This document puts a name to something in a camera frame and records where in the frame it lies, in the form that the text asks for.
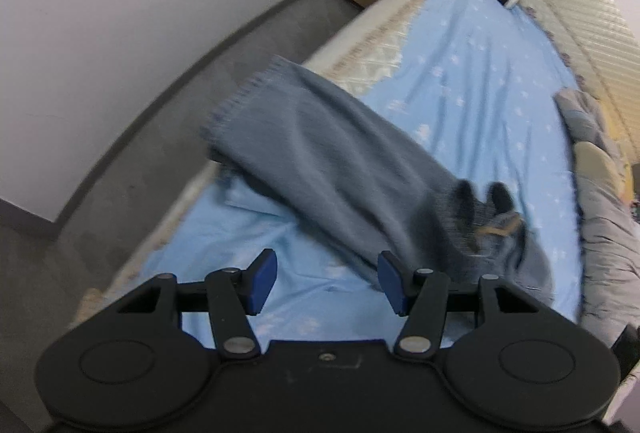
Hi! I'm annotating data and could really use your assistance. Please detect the cream quilted headboard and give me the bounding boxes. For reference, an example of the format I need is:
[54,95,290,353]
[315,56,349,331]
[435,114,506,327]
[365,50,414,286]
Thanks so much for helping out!
[521,0,639,163]

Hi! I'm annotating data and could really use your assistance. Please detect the light blue star bedsheet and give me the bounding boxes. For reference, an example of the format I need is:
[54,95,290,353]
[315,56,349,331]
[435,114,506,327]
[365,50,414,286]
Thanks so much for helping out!
[140,0,582,345]

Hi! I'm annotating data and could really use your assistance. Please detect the blue denim jeans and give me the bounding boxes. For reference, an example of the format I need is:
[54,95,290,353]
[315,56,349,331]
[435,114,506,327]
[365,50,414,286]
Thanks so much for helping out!
[205,86,554,304]

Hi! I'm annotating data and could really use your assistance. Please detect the grey quilt duvet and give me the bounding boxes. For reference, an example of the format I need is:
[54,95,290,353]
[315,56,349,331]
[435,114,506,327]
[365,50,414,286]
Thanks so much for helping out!
[554,88,639,345]

